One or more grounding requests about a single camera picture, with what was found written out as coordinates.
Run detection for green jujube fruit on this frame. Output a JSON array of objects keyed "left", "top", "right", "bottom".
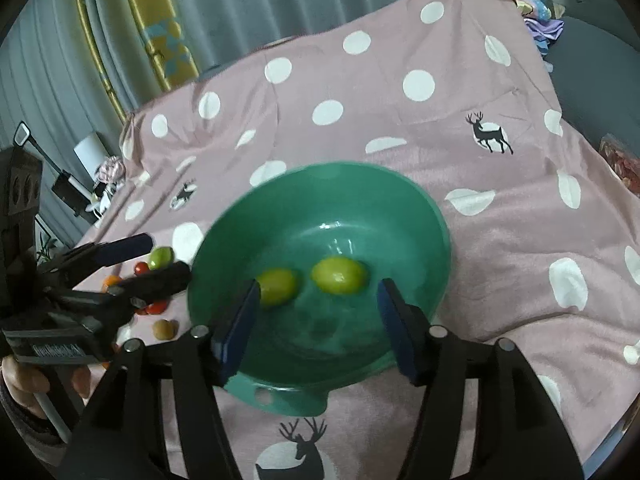
[
  {"left": 256, "top": 268, "right": 299, "bottom": 309},
  {"left": 311, "top": 256, "right": 369, "bottom": 296},
  {"left": 148, "top": 246, "right": 175, "bottom": 271}
]

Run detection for large orange mandarin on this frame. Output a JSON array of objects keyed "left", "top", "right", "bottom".
[{"left": 101, "top": 275, "right": 122, "bottom": 292}]

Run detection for red cherry tomato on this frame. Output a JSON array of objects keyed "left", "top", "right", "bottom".
[
  {"left": 134, "top": 261, "right": 151, "bottom": 276},
  {"left": 144, "top": 299, "right": 170, "bottom": 315}
]

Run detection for brown longan fruit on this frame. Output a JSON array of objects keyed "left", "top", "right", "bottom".
[{"left": 152, "top": 318, "right": 179, "bottom": 341}]

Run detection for grey sleeve forearm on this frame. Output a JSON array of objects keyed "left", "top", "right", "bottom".
[{"left": 1, "top": 379, "right": 66, "bottom": 476}]

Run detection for person's left hand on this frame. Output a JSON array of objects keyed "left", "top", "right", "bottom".
[{"left": 0, "top": 355, "right": 94, "bottom": 420}]

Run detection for potted green plant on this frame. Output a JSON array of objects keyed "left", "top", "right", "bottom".
[{"left": 35, "top": 232, "right": 58, "bottom": 264}]

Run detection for black phone stand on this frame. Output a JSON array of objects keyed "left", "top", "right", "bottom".
[{"left": 13, "top": 120, "right": 99, "bottom": 224}]

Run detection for green plastic bowl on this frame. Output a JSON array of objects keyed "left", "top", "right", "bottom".
[{"left": 188, "top": 162, "right": 451, "bottom": 416}]

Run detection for pink crumpled fabric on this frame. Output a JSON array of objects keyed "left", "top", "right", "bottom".
[{"left": 96, "top": 156, "right": 126, "bottom": 184}]

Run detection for white table lamp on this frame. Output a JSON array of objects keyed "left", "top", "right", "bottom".
[{"left": 74, "top": 132, "right": 110, "bottom": 181}]

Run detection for pink polka dot cloth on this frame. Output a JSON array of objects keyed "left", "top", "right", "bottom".
[{"left": 86, "top": 0, "right": 639, "bottom": 460}]

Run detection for grey curtain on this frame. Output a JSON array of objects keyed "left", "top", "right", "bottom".
[{"left": 0, "top": 0, "right": 501, "bottom": 241}]

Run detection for yellow patterned curtain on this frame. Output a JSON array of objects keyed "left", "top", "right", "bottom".
[{"left": 74, "top": 0, "right": 200, "bottom": 122}]

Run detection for red snack packet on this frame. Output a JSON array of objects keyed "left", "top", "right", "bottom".
[{"left": 599, "top": 133, "right": 640, "bottom": 195}]

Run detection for grey sofa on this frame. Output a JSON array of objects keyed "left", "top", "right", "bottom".
[{"left": 549, "top": 0, "right": 639, "bottom": 154}]

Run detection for colourful folded clothes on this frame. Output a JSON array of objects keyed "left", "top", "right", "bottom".
[{"left": 515, "top": 0, "right": 566, "bottom": 58}]

